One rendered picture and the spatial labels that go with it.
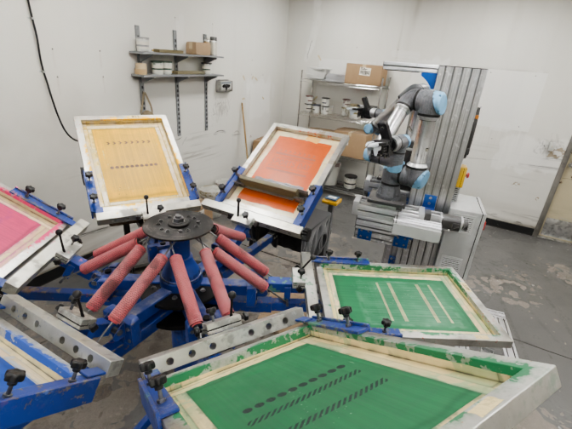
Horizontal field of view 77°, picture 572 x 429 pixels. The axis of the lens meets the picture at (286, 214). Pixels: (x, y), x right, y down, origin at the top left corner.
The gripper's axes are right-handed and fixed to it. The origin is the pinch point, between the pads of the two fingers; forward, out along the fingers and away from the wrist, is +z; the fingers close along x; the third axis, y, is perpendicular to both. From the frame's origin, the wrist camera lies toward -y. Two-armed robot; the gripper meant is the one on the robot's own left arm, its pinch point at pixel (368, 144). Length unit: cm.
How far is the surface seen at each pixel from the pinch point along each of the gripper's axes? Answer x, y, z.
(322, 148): 66, 13, -50
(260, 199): 77, 40, -1
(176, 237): 40, 32, 77
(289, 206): 57, 42, -8
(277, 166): 84, 23, -25
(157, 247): 85, 53, 65
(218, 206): 88, 41, 22
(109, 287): 48, 46, 103
